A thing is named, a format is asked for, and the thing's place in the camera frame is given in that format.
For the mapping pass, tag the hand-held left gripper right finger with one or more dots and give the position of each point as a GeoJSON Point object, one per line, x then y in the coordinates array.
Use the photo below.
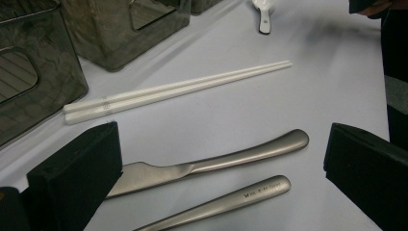
{"type": "Point", "coordinates": [369, 173]}

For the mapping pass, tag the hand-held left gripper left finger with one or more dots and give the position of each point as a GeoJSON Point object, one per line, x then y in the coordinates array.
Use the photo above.
{"type": "Point", "coordinates": [73, 179]}

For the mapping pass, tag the smoky clear plastic bin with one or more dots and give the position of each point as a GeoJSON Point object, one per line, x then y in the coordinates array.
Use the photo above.
{"type": "Point", "coordinates": [106, 38]}
{"type": "Point", "coordinates": [202, 5]}
{"type": "Point", "coordinates": [48, 96]}

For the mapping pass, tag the white ceramic spoon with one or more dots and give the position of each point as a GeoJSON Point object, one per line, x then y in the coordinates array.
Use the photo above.
{"type": "Point", "coordinates": [265, 22]}

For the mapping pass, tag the white chopstick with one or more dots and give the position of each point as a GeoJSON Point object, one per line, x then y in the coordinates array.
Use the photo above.
{"type": "Point", "coordinates": [160, 89]}
{"type": "Point", "coordinates": [160, 97]}

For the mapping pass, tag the metal table knife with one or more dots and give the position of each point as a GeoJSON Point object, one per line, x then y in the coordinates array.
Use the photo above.
{"type": "Point", "coordinates": [243, 155]}

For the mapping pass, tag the metal fork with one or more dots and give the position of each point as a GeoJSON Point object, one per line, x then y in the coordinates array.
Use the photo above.
{"type": "Point", "coordinates": [240, 197]}

